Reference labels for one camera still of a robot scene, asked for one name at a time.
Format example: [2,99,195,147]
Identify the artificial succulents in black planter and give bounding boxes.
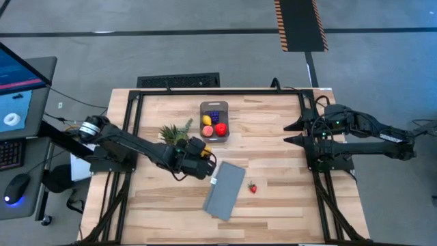
[158,118,195,146]

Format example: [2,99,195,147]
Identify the grey framed display screen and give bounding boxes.
[0,56,58,141]

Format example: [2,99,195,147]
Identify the grey desk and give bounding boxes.
[0,135,57,221]

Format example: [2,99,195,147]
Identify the black computer mouse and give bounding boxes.
[3,172,32,207]

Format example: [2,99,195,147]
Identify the grey folded cloth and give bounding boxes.
[202,161,246,222]

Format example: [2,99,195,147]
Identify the thin black cable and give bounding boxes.
[47,85,109,111]

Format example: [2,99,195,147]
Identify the computer monitor blue screen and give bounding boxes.
[0,42,53,96]

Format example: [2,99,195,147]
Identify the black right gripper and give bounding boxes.
[283,106,344,149]

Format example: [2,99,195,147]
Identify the red toy apple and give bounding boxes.
[214,122,229,138]

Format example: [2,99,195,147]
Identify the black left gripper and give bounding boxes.
[172,136,218,181]

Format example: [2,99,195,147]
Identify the black keyboard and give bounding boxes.
[0,138,27,172]
[136,72,221,89]

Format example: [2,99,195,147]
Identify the black orange-striped floor mat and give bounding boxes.
[274,0,330,53]

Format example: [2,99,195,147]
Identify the grey translucent plastic bin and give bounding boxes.
[199,100,230,144]

